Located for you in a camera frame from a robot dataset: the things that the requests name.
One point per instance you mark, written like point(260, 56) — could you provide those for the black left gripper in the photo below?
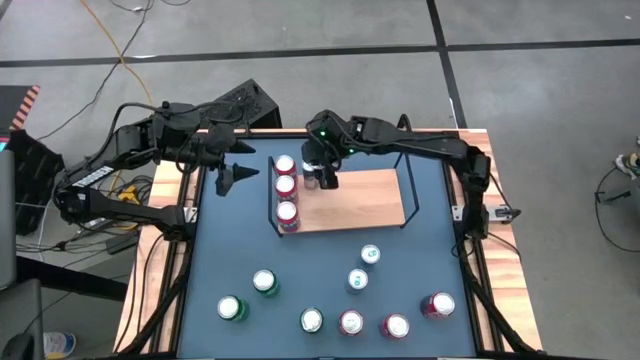
point(217, 145)

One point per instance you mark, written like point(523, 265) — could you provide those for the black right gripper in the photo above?
point(330, 142)

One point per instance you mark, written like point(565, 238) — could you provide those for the slim blue silver can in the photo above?
point(356, 279)
point(370, 254)
point(312, 180)

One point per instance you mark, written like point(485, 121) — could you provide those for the red Fanta can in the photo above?
point(285, 186)
point(285, 165)
point(287, 212)

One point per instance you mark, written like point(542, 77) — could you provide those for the wooden shelf black frame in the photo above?
point(360, 200)

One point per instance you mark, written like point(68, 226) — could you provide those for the green Sprite can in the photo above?
point(231, 308)
point(311, 320)
point(264, 281)

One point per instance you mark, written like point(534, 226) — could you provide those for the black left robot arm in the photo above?
point(95, 177)

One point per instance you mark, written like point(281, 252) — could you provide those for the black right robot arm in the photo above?
point(430, 142)

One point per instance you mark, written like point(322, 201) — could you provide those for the black perforated computer case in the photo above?
point(255, 105)

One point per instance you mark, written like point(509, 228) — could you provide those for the blue table mat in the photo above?
point(225, 250)

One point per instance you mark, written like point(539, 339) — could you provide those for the red Coca-Cola can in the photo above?
point(438, 305)
point(396, 326)
point(350, 322)

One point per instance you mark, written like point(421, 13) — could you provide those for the black desk foot bar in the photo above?
point(75, 280)

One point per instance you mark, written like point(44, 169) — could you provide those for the black fabric crate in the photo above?
point(35, 175)

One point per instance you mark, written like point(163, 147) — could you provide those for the black box orange striped edge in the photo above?
point(15, 102)

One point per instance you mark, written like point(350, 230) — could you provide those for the grey monitor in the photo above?
point(6, 220)

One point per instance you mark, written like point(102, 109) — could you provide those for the white blue canister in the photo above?
point(59, 345)

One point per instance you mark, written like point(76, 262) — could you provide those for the black round object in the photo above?
point(15, 350)

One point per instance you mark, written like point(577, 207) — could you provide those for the person's shoe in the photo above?
point(630, 164)

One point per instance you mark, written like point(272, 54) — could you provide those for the black table frame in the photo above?
point(285, 134)

